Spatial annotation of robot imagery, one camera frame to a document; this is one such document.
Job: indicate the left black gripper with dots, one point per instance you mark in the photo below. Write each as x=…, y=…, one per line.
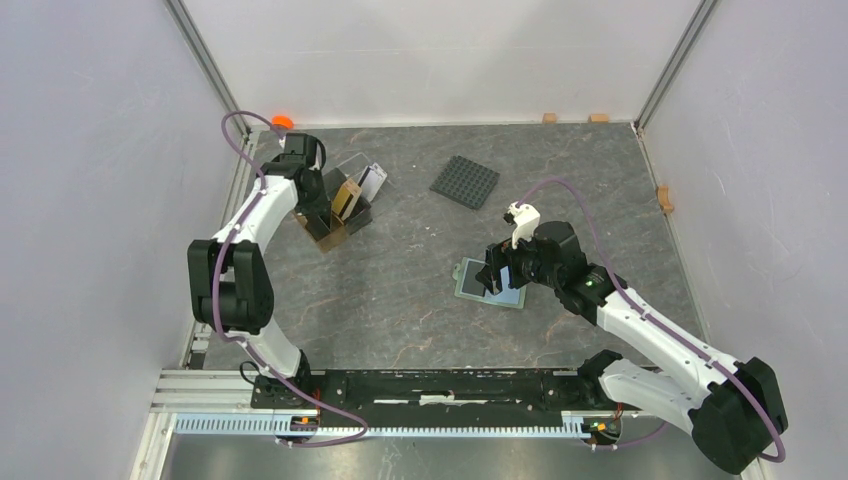
x=317, y=207

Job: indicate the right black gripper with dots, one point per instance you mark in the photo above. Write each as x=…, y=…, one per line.
x=503, y=254

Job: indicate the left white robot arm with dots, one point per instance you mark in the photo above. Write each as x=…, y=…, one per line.
x=230, y=287

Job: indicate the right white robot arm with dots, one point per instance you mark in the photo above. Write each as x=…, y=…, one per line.
x=733, y=410

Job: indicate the gold credit card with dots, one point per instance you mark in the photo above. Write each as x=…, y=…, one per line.
x=346, y=199

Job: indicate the orange round cap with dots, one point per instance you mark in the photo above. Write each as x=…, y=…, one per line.
x=282, y=122

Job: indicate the dark grey lego baseplate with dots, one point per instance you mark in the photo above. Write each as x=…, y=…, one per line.
x=465, y=182

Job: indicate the curved wooden block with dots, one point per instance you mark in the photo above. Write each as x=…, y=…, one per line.
x=664, y=199

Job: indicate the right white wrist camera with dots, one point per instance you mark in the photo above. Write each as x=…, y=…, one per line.
x=524, y=218

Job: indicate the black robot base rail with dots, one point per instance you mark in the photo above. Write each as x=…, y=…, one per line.
x=452, y=398

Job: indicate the left aluminium frame post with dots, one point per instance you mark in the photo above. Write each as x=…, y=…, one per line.
x=201, y=53

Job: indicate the aluminium frame post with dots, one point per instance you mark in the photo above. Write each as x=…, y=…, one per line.
x=201, y=53
x=684, y=46

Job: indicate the right aluminium frame post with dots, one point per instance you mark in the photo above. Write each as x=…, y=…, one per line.
x=684, y=46

